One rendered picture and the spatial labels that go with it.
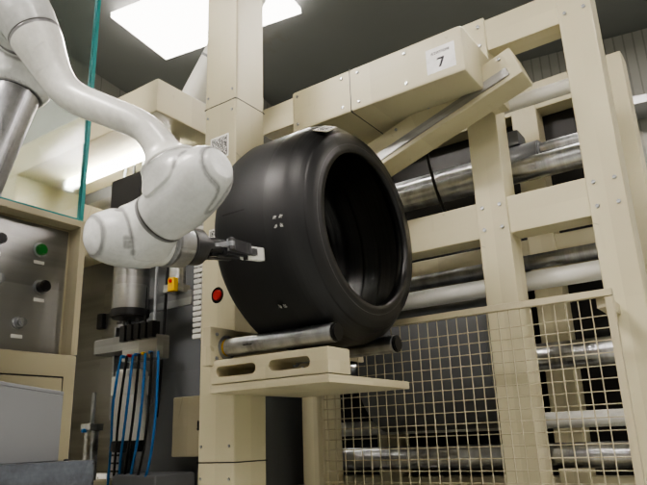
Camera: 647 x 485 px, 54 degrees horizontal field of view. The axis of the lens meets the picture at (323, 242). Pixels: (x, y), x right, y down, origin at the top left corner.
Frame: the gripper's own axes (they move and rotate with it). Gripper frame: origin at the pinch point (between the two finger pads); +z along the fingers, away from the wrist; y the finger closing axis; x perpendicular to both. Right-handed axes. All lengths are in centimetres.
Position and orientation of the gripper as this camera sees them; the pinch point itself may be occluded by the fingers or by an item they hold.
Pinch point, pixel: (251, 253)
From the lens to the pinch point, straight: 143.3
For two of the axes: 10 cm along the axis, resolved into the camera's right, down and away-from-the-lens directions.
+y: -8.1, 1.9, 5.5
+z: 5.7, 0.9, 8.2
